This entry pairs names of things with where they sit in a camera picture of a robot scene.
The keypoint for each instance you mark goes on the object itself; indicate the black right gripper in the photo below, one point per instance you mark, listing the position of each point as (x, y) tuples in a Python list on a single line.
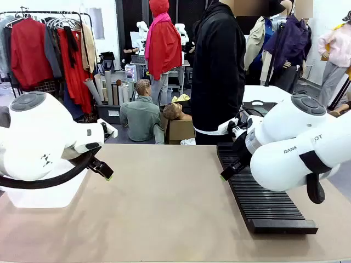
[(242, 152)]

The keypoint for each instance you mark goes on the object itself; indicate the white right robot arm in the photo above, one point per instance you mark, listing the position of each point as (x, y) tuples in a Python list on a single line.
[(288, 120)]

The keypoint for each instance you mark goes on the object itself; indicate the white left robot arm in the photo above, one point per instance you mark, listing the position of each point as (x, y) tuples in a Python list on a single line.
[(41, 131)]

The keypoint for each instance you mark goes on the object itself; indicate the black slotted PCB rack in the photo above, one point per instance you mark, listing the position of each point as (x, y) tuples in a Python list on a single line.
[(263, 208)]

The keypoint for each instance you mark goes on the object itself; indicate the white cloth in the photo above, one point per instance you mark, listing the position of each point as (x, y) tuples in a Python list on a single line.
[(189, 142)]

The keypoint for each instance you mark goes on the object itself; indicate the grey storage bin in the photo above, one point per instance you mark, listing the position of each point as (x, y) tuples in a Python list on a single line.
[(108, 115)]

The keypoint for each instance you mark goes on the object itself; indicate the cardboard box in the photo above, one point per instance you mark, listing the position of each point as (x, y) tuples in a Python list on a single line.
[(181, 131)]

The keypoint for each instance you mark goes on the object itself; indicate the clear plastic box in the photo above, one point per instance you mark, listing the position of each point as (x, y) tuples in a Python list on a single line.
[(41, 197)]

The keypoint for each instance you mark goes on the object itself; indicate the brown paper roll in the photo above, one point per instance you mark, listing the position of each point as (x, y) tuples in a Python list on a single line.
[(115, 96)]

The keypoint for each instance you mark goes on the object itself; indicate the light grey paper roll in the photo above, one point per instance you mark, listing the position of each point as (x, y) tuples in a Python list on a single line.
[(123, 94)]

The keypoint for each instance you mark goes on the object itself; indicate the tall grey paper roll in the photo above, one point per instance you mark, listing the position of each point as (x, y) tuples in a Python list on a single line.
[(108, 87)]

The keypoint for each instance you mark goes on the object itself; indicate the white table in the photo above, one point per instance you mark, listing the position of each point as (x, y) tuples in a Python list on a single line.
[(263, 93)]

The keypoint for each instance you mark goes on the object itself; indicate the mannequin head brown hair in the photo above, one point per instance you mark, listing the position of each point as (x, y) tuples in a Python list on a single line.
[(172, 111)]

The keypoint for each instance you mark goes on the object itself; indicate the cream paper roll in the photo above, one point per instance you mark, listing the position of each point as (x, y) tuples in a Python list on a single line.
[(99, 85)]

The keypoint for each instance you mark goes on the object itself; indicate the yellow cloth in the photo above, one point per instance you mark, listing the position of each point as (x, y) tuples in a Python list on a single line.
[(182, 98)]

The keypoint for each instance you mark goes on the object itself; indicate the red dress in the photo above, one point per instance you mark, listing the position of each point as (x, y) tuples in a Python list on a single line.
[(74, 82)]

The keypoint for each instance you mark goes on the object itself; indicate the lit computer tower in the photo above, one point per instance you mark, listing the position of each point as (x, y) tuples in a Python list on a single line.
[(130, 72)]

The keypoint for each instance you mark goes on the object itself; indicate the plaid skirt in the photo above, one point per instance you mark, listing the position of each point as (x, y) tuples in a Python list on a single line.
[(44, 86)]

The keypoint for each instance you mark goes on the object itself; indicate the person in black jacket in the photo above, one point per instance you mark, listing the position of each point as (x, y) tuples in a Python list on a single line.
[(216, 68)]

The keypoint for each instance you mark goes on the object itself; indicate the black chair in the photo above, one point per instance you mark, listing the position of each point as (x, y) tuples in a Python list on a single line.
[(107, 57)]

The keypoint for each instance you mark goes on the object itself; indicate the beige garment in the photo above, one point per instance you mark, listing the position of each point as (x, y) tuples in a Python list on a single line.
[(88, 49)]

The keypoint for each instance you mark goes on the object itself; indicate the dark grey garment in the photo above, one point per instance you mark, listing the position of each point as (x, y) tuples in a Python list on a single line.
[(52, 54)]

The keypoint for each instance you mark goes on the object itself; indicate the black scarf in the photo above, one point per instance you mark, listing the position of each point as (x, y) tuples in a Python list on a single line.
[(72, 46)]

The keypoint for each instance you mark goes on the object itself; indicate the mannequin in beige coat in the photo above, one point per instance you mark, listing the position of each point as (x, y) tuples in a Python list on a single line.
[(255, 41)]

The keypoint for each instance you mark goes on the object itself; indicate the red hooded mannequin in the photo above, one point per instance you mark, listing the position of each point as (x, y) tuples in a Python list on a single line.
[(164, 49)]

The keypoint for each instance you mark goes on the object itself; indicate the red jacket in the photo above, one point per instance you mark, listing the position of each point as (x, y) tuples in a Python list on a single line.
[(27, 54)]

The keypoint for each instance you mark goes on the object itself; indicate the mannequin in purple jacket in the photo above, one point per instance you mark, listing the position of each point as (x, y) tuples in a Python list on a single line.
[(290, 43)]

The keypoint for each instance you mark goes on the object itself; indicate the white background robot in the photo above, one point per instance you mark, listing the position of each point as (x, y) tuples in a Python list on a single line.
[(142, 30), (182, 33)]

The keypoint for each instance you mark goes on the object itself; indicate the light grey garment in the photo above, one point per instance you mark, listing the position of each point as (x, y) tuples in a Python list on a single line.
[(4, 46)]

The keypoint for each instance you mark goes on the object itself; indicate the black clothes rack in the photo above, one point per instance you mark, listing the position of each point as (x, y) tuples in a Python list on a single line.
[(68, 13)]

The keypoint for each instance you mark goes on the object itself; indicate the mannequin in pink jacket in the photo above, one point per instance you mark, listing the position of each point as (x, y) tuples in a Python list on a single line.
[(337, 46)]

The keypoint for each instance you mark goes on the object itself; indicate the black hat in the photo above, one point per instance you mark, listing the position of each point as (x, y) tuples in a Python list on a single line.
[(275, 9)]

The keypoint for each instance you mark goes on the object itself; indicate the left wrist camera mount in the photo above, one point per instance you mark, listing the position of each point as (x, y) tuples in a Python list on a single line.
[(111, 131)]

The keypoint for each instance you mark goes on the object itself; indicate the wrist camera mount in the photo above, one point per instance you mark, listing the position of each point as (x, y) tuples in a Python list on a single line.
[(227, 125), (111, 131)]

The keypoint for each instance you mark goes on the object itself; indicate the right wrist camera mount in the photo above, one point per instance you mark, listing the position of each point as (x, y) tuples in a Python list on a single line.
[(227, 125)]

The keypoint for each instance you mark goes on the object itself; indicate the grey wall panel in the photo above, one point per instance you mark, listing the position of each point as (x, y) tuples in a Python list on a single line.
[(97, 24)]

